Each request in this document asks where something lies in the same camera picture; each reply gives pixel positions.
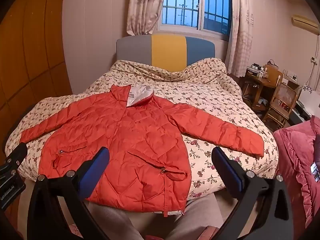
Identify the barred window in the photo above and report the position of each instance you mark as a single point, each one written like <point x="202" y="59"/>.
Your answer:
<point x="215" y="10"/>

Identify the wooden wardrobe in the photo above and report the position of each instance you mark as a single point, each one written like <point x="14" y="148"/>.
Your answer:
<point x="32" y="42"/>

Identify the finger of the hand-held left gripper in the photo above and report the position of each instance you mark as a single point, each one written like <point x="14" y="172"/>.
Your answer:
<point x="18" y="153"/>

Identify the dark round tin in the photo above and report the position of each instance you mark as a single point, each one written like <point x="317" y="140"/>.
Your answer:
<point x="253" y="71"/>

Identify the orange puffer jacket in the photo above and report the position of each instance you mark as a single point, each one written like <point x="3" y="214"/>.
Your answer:
<point x="130" y="135"/>

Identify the person's grey trousers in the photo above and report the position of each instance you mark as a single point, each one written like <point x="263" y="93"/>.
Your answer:
<point x="117" y="220"/>

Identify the handbag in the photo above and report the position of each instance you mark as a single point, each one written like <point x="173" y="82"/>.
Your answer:
<point x="272" y="63"/>

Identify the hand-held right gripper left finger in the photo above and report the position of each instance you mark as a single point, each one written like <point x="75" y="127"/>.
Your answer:
<point x="95" y="170"/>

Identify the wooden chair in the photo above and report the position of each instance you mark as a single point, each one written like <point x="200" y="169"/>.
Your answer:
<point x="285" y="95"/>

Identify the wall air conditioner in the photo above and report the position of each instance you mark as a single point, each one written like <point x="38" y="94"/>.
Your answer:
<point x="303" y="21"/>

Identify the floral quilt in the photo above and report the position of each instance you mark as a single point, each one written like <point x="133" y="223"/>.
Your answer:
<point x="212" y="100"/>

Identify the grey yellow blue headboard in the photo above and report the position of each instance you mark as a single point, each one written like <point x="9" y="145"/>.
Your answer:
<point x="170" y="50"/>

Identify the wooden desk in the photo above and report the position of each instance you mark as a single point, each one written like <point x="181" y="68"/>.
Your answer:
<point x="268" y="82"/>

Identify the pink ruffled blanket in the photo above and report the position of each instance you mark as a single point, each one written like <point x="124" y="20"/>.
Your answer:
<point x="295" y="150"/>

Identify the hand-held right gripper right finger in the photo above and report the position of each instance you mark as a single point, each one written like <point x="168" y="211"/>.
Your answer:
<point x="228" y="172"/>

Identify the long patterned curtain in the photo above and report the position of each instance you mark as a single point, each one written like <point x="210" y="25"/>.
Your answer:
<point x="241" y="42"/>

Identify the short patterned curtain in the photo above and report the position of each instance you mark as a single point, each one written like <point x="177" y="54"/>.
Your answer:
<point x="142" y="5"/>

